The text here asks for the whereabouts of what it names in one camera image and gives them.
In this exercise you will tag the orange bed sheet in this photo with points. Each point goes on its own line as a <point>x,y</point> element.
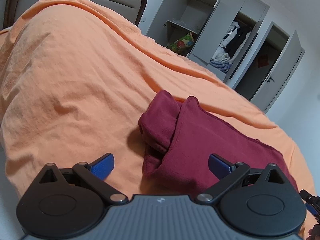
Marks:
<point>75,79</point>

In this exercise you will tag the white hanging jacket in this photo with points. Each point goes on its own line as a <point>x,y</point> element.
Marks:
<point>230,34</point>

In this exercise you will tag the dark hanging clothes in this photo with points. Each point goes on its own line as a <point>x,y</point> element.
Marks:
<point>236,42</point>

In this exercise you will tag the grey wardrobe with open doors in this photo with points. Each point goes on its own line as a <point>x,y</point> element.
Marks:
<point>208,20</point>

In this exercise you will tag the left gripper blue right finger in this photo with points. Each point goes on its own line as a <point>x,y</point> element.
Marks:
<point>230,177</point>

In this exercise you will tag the grey room door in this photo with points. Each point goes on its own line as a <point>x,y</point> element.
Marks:
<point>279,74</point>

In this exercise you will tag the colourful bag in wardrobe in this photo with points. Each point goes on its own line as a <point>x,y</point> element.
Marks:
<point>182,44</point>

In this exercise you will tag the pile of white blue clothes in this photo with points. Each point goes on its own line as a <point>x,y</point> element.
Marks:
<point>221,60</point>

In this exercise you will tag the maroon red garment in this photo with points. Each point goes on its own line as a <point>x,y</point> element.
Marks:
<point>180,137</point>

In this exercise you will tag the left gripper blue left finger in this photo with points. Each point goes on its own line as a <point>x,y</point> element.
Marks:
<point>92,176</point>

